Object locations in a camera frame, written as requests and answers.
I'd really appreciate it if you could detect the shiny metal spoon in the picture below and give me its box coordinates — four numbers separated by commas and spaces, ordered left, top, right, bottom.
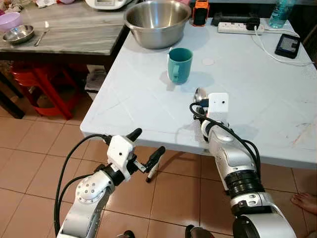
194, 87, 209, 102

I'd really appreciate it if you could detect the white table leg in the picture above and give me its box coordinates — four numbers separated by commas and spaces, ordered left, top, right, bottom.
146, 158, 160, 183

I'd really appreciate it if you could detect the teal ceramic mug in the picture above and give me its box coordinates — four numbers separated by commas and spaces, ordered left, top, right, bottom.
167, 48, 194, 85

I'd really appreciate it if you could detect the white bag under table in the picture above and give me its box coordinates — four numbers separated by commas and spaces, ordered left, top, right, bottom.
84, 64, 108, 101

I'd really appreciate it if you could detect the black robot right leg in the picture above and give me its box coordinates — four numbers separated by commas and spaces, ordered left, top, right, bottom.
184, 224, 211, 238

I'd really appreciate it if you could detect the white power strip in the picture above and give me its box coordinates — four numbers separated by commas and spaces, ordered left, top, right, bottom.
217, 21, 264, 35

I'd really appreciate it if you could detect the large stainless steel bowl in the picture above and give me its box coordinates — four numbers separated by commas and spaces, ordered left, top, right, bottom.
123, 0, 193, 50

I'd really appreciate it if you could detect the red plastic stool stack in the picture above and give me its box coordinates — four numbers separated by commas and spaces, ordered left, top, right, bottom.
10, 61, 89, 120

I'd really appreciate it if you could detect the orange and black device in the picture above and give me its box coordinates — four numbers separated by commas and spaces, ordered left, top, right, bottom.
192, 0, 210, 27

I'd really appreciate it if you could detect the black power adapter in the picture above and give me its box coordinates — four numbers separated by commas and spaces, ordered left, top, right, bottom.
245, 16, 262, 31

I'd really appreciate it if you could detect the small black screen device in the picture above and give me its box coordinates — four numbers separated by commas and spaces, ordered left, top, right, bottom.
274, 34, 302, 60

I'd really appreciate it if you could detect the bare person foot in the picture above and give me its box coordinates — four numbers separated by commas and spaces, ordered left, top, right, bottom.
291, 192, 317, 217

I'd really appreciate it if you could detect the teal plastic water bottle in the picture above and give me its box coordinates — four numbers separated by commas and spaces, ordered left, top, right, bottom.
268, 0, 297, 29

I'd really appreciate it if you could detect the white rice cooker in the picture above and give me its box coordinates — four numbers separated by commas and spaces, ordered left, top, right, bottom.
85, 0, 135, 11

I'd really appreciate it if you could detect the dull metal spoon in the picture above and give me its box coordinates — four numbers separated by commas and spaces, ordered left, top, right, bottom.
33, 21, 51, 47

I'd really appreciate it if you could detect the small stainless steel bowl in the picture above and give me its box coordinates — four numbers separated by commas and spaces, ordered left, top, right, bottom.
1, 25, 36, 46

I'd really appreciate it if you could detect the purple plastic bowl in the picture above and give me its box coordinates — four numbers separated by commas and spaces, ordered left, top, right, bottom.
0, 12, 22, 33

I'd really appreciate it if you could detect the crumpled light cloth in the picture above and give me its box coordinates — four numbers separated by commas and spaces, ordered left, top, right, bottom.
0, 0, 24, 14

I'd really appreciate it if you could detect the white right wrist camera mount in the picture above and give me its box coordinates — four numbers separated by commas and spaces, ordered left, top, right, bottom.
207, 92, 230, 125

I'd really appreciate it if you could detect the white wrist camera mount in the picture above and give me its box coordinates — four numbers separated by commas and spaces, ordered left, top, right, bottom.
106, 134, 136, 175
207, 92, 230, 125

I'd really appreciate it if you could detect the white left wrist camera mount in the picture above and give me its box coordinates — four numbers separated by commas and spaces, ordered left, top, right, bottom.
106, 134, 136, 175

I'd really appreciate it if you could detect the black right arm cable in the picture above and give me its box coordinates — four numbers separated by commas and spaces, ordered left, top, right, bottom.
189, 102, 262, 177

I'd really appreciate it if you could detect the short black left arm cable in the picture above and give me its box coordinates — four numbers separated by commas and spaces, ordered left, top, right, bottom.
58, 172, 98, 221

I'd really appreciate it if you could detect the white power cable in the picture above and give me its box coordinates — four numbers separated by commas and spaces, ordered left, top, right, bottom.
250, 27, 312, 66

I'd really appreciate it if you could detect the dark wood table frame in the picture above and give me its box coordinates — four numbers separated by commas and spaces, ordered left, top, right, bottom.
0, 25, 130, 120

